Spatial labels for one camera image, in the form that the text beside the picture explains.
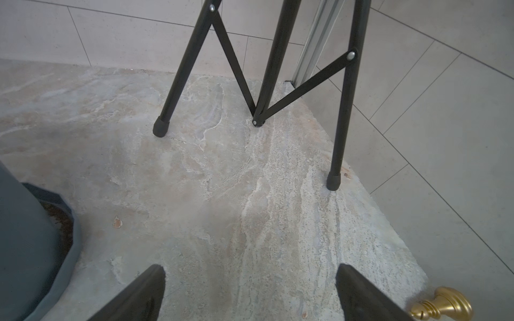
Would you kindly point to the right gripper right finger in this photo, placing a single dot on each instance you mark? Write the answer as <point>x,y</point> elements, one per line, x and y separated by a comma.
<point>361,300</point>

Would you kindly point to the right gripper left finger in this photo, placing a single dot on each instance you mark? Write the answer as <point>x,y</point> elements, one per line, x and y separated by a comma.
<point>140,300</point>

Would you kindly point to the blue plant pot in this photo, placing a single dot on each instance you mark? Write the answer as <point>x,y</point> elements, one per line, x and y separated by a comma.
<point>30,250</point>

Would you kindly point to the black perforated music stand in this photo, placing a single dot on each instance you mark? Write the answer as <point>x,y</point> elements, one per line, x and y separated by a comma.
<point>261,109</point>

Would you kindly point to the small brass fitting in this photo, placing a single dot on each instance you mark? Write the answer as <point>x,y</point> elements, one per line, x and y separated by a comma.
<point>447,302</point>

